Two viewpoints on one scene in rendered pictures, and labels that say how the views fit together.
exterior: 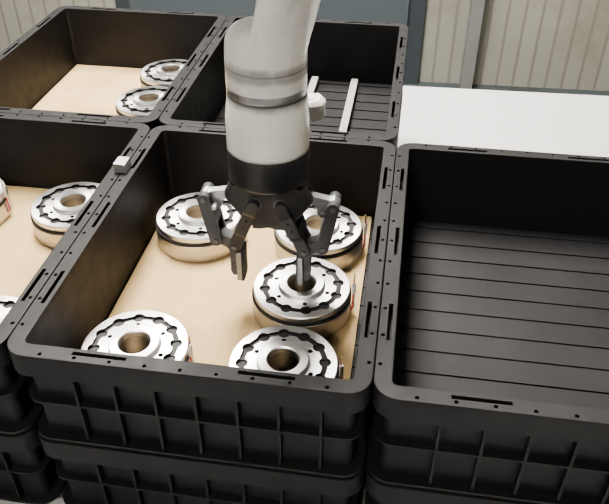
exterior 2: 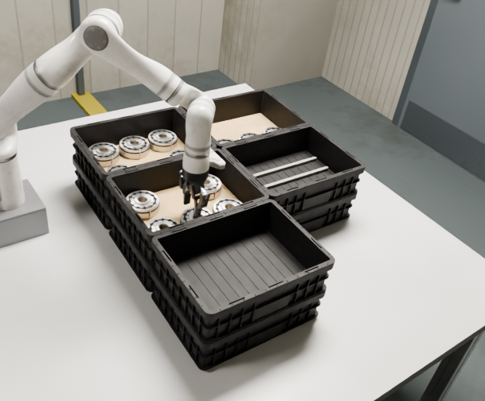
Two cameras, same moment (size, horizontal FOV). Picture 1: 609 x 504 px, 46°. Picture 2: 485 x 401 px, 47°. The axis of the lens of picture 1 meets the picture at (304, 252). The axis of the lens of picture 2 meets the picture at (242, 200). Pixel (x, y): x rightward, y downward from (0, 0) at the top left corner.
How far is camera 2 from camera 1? 1.13 m
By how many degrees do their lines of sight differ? 34
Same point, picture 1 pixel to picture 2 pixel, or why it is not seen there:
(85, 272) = (147, 173)
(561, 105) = (462, 255)
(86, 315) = (142, 185)
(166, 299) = (171, 198)
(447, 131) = (385, 227)
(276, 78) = (190, 148)
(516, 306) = (250, 270)
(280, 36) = (191, 138)
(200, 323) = (169, 209)
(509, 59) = not seen: outside the picture
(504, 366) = (218, 276)
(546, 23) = not seen: outside the picture
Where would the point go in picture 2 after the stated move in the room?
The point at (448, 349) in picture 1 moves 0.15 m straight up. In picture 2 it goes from (213, 262) to (217, 221)
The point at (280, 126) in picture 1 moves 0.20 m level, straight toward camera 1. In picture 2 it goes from (189, 161) to (128, 187)
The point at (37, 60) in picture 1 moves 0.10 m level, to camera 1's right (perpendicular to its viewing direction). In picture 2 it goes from (236, 105) to (253, 116)
